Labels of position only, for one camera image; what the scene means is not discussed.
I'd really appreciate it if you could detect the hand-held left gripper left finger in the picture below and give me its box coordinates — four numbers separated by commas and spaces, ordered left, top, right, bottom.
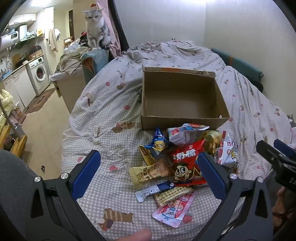
28, 149, 104, 241

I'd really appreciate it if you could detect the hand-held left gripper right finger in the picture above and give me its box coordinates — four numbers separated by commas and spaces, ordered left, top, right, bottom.
196, 151, 278, 241

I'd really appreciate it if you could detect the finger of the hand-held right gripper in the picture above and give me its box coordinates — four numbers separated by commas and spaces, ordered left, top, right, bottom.
256, 140, 286, 168
273, 138, 296, 160

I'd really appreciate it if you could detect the white popcorn packet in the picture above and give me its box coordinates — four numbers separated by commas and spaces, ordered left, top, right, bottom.
214, 131, 240, 174

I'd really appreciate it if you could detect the red candy bag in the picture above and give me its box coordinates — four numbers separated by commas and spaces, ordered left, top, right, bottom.
171, 138, 207, 186

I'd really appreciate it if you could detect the yellow green snack bag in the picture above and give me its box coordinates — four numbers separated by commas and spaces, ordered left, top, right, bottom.
201, 130, 223, 154

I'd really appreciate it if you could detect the checkered wafer packet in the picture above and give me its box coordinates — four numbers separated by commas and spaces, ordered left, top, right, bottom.
154, 186, 193, 207

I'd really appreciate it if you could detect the white bag red label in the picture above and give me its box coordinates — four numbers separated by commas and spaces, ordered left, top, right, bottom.
167, 123, 210, 145

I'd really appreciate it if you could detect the pink bear pouch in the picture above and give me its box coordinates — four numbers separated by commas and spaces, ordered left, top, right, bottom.
152, 191, 196, 228

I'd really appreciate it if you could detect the beige cartoon snack packet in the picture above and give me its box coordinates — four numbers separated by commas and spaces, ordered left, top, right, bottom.
129, 159, 174, 190

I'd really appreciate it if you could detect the yellow striped snack packet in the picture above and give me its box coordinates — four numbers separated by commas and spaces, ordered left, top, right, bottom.
138, 145, 160, 166

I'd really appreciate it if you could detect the blue triangular snack packet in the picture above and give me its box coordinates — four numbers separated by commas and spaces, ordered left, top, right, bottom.
151, 127, 173, 158

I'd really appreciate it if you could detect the white blue stick packet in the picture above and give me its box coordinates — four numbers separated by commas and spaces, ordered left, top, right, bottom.
135, 181, 176, 203

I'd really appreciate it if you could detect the brown cardboard box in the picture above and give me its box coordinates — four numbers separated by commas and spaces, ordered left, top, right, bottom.
141, 65, 230, 131

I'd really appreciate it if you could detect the person's right hand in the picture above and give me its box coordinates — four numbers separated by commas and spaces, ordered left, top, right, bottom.
272, 185, 296, 223

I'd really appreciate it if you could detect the person's left hand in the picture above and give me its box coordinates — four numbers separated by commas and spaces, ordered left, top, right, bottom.
115, 228, 153, 241

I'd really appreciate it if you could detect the person's grey trouser leg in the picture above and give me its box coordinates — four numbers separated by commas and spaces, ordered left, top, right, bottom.
0, 149, 47, 241

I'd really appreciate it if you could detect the printed checkered bedsheet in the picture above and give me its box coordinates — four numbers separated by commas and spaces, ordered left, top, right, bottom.
61, 40, 295, 241

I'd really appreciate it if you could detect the wooden rack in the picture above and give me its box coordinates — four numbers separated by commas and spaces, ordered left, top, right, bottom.
0, 124, 28, 158

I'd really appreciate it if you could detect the beige storage cabinet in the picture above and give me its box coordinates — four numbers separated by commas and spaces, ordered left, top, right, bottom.
50, 70, 87, 114

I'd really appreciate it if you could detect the brown patterned rug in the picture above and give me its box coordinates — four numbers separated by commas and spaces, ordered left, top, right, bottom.
24, 88, 56, 114

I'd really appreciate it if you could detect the teal pillow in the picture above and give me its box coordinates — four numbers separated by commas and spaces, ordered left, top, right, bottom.
211, 47, 264, 81

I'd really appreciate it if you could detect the yellow quilt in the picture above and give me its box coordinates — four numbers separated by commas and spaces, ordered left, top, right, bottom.
0, 89, 13, 137

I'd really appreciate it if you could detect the white washing machine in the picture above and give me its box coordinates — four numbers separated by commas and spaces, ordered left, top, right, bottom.
25, 56, 50, 96

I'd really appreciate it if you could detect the white floor cabinet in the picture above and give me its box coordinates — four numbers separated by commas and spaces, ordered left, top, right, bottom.
2, 66, 36, 109

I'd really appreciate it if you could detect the blue cloth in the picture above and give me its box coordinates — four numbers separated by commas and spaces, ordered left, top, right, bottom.
81, 47, 109, 85

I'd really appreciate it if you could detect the pile of clothes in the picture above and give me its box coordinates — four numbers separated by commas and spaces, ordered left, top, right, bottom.
56, 38, 93, 75

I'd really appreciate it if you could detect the hanging white towel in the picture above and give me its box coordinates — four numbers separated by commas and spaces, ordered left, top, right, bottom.
48, 28, 61, 52

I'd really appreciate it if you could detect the pink curtain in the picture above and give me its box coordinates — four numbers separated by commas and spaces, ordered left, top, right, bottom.
96, 0, 122, 57

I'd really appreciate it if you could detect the grey white cat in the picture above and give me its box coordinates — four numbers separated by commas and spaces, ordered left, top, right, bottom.
82, 8, 111, 49

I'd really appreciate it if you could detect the white water heater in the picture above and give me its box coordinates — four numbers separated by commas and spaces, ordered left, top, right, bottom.
1, 24, 28, 44

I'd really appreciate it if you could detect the white wall cabinet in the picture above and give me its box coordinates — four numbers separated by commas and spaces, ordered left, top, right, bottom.
8, 13, 37, 26

